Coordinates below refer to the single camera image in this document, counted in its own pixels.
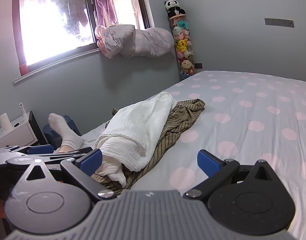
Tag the purple hanging towel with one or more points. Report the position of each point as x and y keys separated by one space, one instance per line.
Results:
x=103 y=5

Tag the clear tube of plush toys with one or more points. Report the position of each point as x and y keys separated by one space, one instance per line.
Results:
x=183 y=47

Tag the polka dot bed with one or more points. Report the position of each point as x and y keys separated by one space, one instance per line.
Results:
x=243 y=130

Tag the white tissue roll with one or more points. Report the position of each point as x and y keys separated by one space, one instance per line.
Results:
x=4 y=122

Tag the small white bottle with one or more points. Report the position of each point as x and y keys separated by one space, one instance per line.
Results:
x=22 y=108

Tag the white nightstand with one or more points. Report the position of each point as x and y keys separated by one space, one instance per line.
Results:
x=13 y=136

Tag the grey wall switch panel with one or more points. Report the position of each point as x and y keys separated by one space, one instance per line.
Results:
x=279 y=22

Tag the panda plush toy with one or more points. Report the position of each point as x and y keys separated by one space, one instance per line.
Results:
x=174 y=7

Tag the window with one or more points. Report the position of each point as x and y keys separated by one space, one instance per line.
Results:
x=43 y=35

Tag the brown striped garment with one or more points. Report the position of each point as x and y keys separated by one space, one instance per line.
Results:
x=183 y=115

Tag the blue stool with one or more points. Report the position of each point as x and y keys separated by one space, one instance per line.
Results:
x=71 y=123

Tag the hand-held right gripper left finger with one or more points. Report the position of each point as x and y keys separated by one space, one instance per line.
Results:
x=90 y=161

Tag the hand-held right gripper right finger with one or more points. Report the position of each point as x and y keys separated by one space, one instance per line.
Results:
x=208 y=163

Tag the pink foam tube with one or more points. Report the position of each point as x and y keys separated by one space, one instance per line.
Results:
x=22 y=68

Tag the white crinkled garment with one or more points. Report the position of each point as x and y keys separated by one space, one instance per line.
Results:
x=138 y=130

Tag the person's leg with white sock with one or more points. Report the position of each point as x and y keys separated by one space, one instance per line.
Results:
x=65 y=135

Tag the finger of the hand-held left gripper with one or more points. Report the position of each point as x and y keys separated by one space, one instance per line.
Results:
x=39 y=149
x=65 y=155

